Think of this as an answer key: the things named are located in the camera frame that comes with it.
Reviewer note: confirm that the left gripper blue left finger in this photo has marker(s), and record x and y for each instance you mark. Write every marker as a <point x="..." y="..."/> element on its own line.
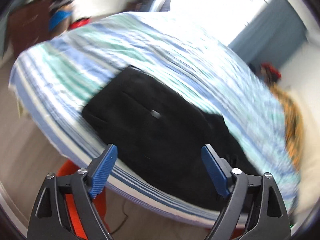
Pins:
<point x="99" y="170"/>

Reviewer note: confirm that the red black hat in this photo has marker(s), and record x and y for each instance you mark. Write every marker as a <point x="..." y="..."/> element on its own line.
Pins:
<point x="269" y="73"/>

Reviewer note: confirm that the black pants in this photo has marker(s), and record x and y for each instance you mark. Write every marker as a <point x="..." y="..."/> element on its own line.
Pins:
<point x="159" y="136"/>

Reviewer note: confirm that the clothes pile on nightstand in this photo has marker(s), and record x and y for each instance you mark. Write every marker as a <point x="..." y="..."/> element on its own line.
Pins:
<point x="61" y="18"/>

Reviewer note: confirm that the blue curtain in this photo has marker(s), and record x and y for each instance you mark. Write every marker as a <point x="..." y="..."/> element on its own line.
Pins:
<point x="273" y="36"/>

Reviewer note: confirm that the orange floral blanket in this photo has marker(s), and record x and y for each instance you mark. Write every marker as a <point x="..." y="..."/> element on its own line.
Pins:
<point x="294" y="127"/>

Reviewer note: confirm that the brown wooden nightstand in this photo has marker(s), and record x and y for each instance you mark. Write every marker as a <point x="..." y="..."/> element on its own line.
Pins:
<point x="28" y="25"/>

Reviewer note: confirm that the striped blue green bedsheet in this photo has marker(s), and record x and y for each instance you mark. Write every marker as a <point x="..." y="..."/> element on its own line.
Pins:
<point x="54" y="79"/>

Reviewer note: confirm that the red fleece garment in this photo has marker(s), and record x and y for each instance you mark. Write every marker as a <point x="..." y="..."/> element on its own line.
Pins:
<point x="85" y="204"/>

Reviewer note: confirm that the cream padded headboard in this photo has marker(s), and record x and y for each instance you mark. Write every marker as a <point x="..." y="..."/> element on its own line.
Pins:
<point x="308" y="190"/>

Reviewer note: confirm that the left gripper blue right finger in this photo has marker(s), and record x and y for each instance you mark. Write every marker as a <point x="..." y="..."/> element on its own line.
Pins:
<point x="218" y="169"/>

